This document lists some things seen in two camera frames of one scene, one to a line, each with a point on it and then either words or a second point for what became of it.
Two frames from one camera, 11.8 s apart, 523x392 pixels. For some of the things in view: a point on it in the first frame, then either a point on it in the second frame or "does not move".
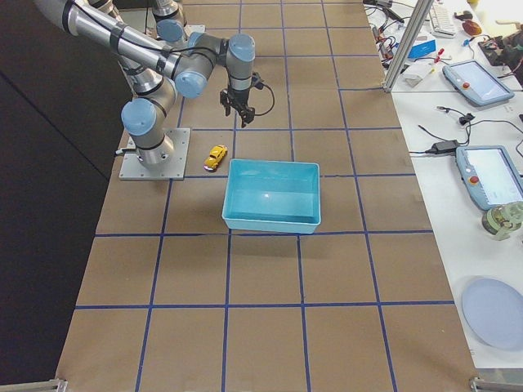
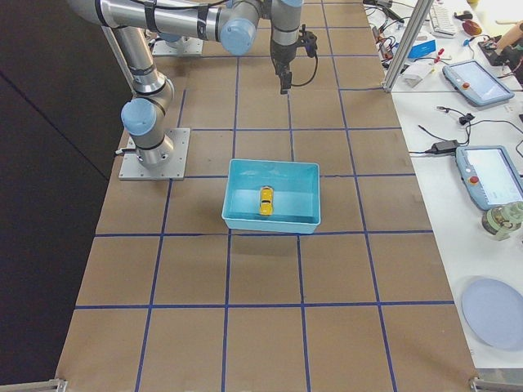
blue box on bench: x=422 y=49 does not move
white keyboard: x=442 y=23 does not move
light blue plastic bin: x=272 y=196 does not move
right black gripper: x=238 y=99 → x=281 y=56
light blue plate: x=493 y=310 does not move
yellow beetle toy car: x=216 y=155 → x=265 y=204
